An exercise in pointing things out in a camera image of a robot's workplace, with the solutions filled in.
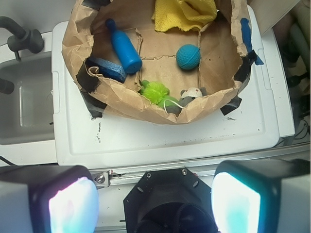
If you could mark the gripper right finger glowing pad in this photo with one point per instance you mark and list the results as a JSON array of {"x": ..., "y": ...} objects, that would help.
[{"x": 262, "y": 196}]

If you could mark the white plastic lid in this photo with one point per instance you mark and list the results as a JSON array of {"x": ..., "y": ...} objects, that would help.
[{"x": 85, "y": 135}]

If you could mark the blue sponge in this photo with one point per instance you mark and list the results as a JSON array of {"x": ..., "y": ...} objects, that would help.
[{"x": 107, "y": 68}]

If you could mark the yellow cloth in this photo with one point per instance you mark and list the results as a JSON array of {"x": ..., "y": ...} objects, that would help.
[{"x": 185, "y": 15}]

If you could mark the blue tape strip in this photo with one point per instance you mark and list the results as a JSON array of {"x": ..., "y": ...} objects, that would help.
[{"x": 246, "y": 34}]

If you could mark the black faucet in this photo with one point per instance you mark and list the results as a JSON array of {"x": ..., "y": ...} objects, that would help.
[{"x": 22, "y": 38}]

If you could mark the gray plush animal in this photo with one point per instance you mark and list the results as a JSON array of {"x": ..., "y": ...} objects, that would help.
[{"x": 187, "y": 96}]

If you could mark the green plush toy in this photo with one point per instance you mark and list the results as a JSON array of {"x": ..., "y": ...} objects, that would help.
[{"x": 157, "y": 93}]

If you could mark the teal rubber ball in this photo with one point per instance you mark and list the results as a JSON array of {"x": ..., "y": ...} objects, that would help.
[{"x": 188, "y": 57}]

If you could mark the white sink basin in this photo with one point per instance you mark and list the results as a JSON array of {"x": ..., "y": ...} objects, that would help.
[{"x": 26, "y": 115}]

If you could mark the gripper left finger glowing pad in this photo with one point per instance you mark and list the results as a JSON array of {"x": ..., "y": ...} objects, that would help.
[{"x": 47, "y": 199}]

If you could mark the aluminium rail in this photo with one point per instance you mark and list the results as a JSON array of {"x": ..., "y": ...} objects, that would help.
[{"x": 203, "y": 167}]

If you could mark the brown paper bag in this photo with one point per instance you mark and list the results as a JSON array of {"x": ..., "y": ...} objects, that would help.
[{"x": 223, "y": 70}]

